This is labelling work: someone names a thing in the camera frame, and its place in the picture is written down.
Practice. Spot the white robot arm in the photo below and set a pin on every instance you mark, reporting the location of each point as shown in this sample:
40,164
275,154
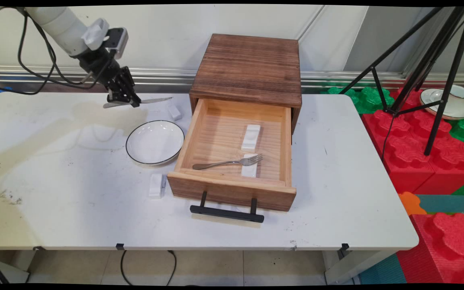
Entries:
61,26

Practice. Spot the light wooden drawer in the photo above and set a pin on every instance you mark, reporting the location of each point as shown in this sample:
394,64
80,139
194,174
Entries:
220,137

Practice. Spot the teal foam floor mat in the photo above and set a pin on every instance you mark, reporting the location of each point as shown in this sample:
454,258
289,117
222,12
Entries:
445,203

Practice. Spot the black tripod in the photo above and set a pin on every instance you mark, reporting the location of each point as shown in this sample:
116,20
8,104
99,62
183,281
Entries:
444,102

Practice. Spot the blue foam floor mat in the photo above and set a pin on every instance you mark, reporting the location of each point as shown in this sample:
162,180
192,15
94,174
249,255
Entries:
381,272

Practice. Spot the metal wall rail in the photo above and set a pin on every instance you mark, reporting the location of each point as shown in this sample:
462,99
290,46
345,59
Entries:
167,76

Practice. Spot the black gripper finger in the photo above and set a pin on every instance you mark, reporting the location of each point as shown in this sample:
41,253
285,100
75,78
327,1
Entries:
117,92
130,86

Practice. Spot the white table leg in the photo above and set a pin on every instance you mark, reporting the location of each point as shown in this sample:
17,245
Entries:
349,268

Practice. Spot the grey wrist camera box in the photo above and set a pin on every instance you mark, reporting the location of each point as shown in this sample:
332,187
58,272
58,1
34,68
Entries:
119,40

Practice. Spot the white cup and saucer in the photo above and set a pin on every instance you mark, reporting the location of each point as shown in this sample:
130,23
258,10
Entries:
457,109

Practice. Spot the white ceramic cutlery rest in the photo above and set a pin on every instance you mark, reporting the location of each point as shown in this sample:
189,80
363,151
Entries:
251,137
249,171
175,112
155,186

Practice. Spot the white plate with black rim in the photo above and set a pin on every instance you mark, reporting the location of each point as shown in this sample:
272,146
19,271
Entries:
155,143

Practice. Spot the black table edge clip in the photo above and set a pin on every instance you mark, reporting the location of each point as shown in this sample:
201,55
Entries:
344,246
119,246

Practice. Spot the red foam building block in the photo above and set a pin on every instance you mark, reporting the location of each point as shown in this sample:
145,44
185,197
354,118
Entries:
453,169
401,149
445,249
407,96

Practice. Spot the silver metal fork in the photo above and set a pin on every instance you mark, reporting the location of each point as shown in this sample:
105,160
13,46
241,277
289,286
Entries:
251,160

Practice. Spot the silver metal knife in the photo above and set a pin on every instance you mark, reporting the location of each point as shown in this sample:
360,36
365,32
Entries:
155,100

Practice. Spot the white cup with dark rim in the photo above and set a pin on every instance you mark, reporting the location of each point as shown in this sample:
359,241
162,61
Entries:
461,92

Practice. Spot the orange foam piece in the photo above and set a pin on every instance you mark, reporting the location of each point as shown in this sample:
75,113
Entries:
411,203

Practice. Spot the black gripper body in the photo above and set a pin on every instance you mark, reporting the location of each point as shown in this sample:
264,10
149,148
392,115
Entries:
99,64

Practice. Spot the dark brown wooden cabinet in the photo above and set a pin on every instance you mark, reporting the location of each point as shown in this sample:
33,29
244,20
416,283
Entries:
248,64

